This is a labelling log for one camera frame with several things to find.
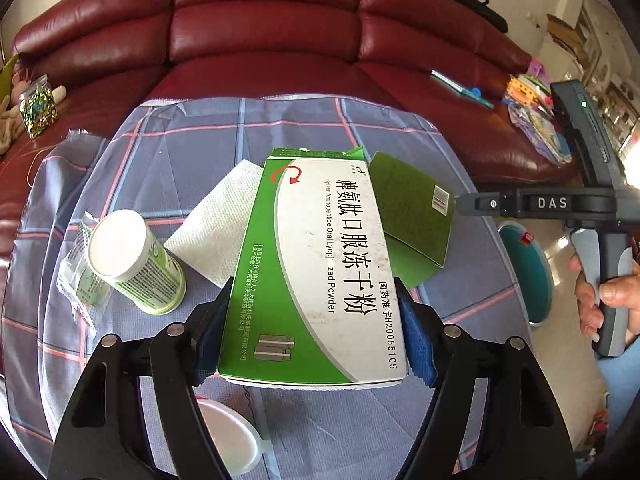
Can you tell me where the person's right hand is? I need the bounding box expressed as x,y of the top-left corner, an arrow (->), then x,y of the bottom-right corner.
574,255 -> 640,343

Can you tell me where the brown cardboard box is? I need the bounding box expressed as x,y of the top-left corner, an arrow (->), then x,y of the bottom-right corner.
545,12 -> 583,51

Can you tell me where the white paper towel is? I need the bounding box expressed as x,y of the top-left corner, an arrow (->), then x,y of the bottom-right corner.
164,159 -> 266,289

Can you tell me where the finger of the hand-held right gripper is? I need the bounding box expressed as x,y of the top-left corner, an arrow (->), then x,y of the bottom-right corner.
452,189 -> 517,218

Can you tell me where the green plush toy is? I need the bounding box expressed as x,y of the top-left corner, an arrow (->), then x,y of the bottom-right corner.
0,54 -> 20,92

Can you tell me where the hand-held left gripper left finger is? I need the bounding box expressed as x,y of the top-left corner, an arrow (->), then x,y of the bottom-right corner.
47,275 -> 236,480

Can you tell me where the white green medicine box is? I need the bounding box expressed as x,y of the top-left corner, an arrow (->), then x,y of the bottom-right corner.
217,146 -> 412,390

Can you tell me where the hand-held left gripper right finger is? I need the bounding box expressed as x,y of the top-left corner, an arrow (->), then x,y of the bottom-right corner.
399,290 -> 575,480

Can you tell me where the grey plaid cloth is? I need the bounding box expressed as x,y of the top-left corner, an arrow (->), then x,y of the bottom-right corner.
0,92 -> 533,480

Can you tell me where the person's leg in jeans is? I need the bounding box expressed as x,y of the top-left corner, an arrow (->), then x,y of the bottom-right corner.
597,330 -> 640,461

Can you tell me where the teal plastic bin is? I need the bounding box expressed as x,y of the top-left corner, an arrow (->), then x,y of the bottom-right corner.
497,221 -> 555,331

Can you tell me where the blue thin book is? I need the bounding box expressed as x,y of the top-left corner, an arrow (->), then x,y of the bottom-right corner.
430,69 -> 496,111

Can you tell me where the red leather sofa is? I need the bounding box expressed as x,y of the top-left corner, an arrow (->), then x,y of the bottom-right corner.
0,0 -> 586,241

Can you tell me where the clear green snack packet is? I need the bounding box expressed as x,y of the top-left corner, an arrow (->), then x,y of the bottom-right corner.
56,212 -> 111,331

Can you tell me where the white plastic lid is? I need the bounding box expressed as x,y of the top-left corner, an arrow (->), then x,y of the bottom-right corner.
195,399 -> 273,476

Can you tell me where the green white cylindrical cup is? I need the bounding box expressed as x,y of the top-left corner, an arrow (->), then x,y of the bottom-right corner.
86,210 -> 187,316

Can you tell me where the black bag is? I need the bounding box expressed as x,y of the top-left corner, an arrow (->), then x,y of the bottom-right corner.
407,0 -> 508,33

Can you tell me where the glass display cabinet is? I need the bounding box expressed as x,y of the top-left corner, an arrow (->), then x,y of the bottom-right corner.
575,0 -> 640,161

